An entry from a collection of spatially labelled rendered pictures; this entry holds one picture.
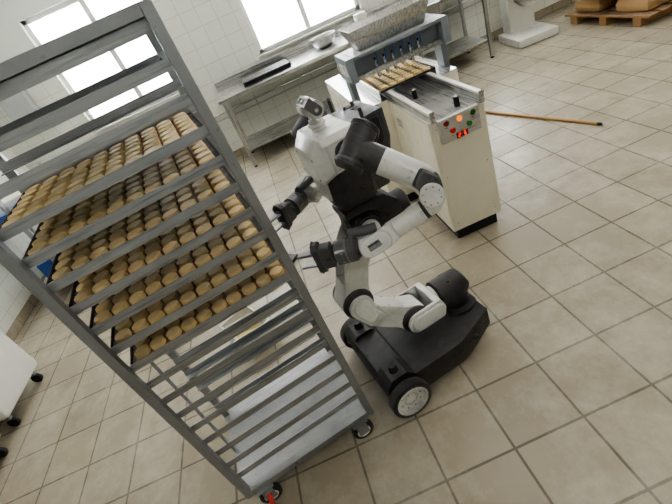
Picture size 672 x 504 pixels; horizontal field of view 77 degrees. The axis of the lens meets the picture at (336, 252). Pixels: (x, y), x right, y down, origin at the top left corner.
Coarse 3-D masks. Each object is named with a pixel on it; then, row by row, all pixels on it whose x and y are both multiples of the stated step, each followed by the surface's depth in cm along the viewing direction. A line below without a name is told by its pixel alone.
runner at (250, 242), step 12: (252, 240) 134; (228, 252) 132; (240, 252) 134; (204, 264) 130; (216, 264) 132; (192, 276) 130; (168, 288) 129; (144, 300) 127; (156, 300) 129; (120, 312) 126; (132, 312) 127; (108, 324) 126
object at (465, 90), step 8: (432, 72) 281; (432, 80) 280; (440, 80) 267; (448, 80) 258; (448, 88) 261; (456, 88) 250; (464, 88) 240; (472, 88) 234; (464, 96) 245; (472, 96) 235; (480, 96) 228
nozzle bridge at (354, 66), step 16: (432, 16) 283; (416, 32) 281; (432, 32) 283; (448, 32) 277; (352, 48) 295; (368, 48) 276; (416, 48) 286; (352, 64) 274; (368, 64) 284; (384, 64) 283; (448, 64) 298; (352, 80) 279; (352, 96) 299
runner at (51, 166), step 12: (180, 96) 109; (156, 108) 108; (168, 108) 109; (180, 108) 110; (132, 120) 107; (144, 120) 108; (156, 120) 109; (108, 132) 106; (120, 132) 107; (132, 132) 108; (84, 144) 105; (96, 144) 106; (108, 144) 107; (60, 156) 104; (72, 156) 105; (84, 156) 106; (36, 168) 103; (48, 168) 104; (60, 168) 105; (12, 180) 102; (24, 180) 103; (36, 180) 104; (0, 192) 102; (12, 192) 103
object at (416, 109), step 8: (384, 96) 297; (392, 96) 278; (400, 96) 267; (400, 104) 269; (408, 104) 253; (416, 104) 246; (416, 112) 245; (424, 112) 232; (432, 112) 226; (424, 120) 238; (432, 120) 229
